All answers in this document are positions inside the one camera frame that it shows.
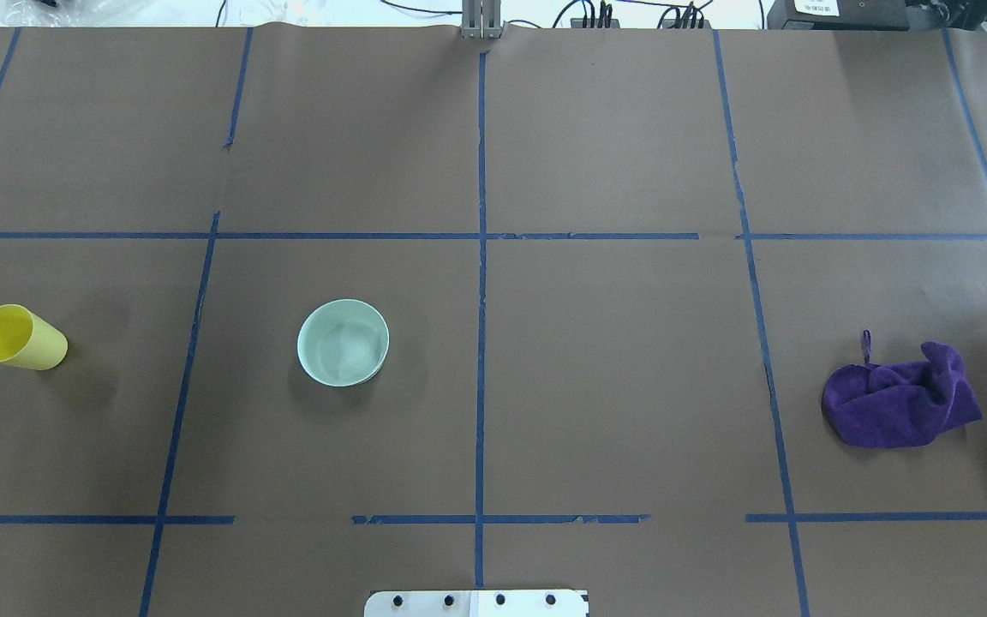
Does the yellow plastic cup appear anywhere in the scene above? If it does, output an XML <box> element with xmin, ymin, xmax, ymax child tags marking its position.
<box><xmin>0</xmin><ymin>304</ymin><xmax>69</xmax><ymax>371</ymax></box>

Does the black box device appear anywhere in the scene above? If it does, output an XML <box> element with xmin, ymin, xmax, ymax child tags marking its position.
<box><xmin>765</xmin><ymin>1</ymin><xmax>910</xmax><ymax>32</ymax></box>

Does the mint green bowl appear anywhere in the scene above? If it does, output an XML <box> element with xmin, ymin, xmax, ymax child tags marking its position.
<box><xmin>296</xmin><ymin>298</ymin><xmax>391</xmax><ymax>387</ymax></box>

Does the purple cloth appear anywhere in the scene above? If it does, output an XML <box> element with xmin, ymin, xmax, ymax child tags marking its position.
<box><xmin>820</xmin><ymin>331</ymin><xmax>983</xmax><ymax>449</ymax></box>

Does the aluminium frame post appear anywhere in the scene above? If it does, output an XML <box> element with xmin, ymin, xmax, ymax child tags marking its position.
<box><xmin>461</xmin><ymin>0</ymin><xmax>505</xmax><ymax>39</ymax></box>

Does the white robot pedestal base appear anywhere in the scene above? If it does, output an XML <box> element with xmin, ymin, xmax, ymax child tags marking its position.
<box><xmin>363</xmin><ymin>589</ymin><xmax>590</xmax><ymax>616</ymax></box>

